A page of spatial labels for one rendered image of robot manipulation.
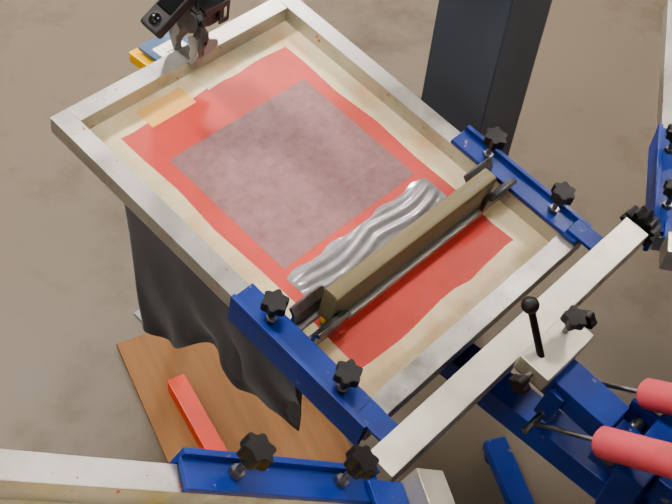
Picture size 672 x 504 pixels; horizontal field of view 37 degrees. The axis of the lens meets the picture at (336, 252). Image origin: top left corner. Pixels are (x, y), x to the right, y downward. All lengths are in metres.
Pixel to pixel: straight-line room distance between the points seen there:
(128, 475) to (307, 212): 0.76
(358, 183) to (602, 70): 2.24
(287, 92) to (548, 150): 1.75
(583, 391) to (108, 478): 0.79
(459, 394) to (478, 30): 0.96
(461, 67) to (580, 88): 1.57
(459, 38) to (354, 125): 0.46
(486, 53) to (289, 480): 1.26
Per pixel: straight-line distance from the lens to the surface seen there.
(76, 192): 3.29
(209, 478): 1.19
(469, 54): 2.29
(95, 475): 1.14
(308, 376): 1.55
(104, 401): 2.80
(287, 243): 1.73
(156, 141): 1.85
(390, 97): 1.97
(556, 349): 1.60
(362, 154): 1.89
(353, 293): 1.60
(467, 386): 1.56
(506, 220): 1.87
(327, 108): 1.95
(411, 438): 1.50
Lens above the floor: 2.35
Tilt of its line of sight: 49 degrees down
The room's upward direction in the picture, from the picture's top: 6 degrees clockwise
